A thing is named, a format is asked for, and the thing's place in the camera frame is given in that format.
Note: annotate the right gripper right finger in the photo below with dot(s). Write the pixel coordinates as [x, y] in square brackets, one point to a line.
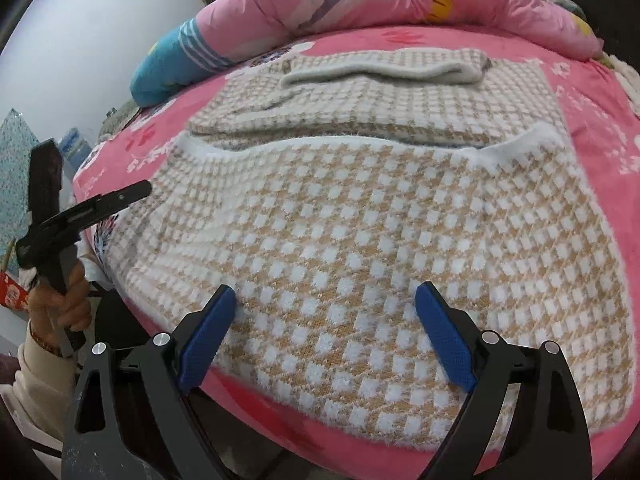
[548, 437]

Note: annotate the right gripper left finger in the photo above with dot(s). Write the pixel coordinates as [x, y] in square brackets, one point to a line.
[131, 418]

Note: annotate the beige white checked knit coat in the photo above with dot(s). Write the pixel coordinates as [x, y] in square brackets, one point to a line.
[325, 189]

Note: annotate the person's left hand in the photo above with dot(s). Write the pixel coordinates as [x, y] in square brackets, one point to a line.
[49, 310]

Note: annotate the cream fuzzy garment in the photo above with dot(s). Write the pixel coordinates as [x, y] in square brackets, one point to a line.
[629, 79]

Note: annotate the pink and blue quilt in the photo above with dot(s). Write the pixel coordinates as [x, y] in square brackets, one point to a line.
[229, 32]

